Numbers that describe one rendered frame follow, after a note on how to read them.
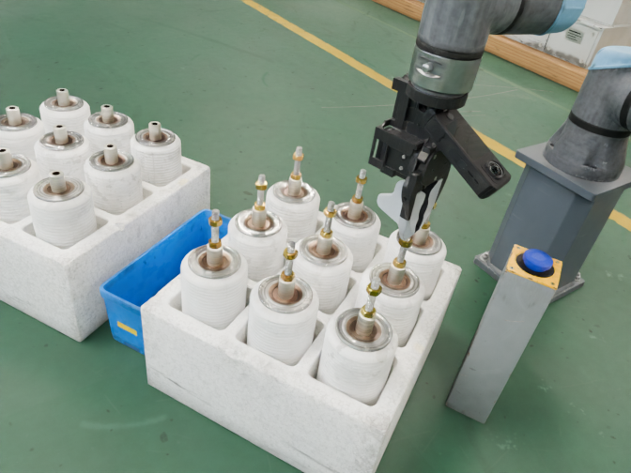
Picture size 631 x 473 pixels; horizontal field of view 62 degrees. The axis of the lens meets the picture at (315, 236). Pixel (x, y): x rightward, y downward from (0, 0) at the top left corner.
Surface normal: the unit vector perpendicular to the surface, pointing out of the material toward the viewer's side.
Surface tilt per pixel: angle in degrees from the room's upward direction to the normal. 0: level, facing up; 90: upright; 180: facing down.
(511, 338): 90
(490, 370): 90
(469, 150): 28
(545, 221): 90
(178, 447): 0
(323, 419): 90
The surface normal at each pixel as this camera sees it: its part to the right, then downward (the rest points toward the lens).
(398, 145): -0.66, 0.38
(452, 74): 0.00, 0.60
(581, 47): -0.83, 0.25
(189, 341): -0.45, 0.48
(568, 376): 0.12, -0.80
